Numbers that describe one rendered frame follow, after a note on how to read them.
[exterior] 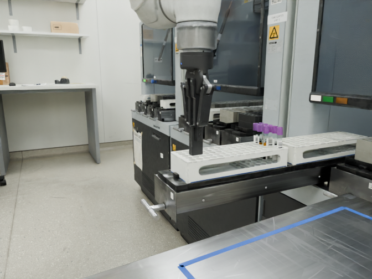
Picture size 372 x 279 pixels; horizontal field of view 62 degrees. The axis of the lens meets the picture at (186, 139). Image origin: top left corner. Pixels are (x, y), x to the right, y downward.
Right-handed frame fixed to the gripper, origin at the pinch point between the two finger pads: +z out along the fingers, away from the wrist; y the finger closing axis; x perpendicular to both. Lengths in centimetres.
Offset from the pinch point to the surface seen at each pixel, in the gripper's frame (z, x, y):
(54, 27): -62, 9, 324
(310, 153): 9.2, -42.0, 3.5
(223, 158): 3.8, -4.6, -5.1
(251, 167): 7.2, -12.9, -4.8
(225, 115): 5, -44, 56
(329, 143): 3.8, -39.3, -5.1
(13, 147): 75, 66, 350
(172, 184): 8.6, 7.8, -3.7
